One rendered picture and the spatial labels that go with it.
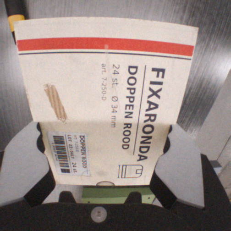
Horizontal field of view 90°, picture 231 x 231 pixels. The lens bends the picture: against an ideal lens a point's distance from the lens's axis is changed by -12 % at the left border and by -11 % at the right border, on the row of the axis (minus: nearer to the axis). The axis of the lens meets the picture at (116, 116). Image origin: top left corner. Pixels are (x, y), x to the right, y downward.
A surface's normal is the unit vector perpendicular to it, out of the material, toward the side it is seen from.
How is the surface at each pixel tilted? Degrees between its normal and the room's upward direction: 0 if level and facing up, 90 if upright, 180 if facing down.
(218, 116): 0
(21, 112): 0
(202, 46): 0
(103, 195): 90
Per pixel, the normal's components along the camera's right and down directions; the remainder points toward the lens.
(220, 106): 0.04, 0.47
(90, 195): 0.04, -0.88
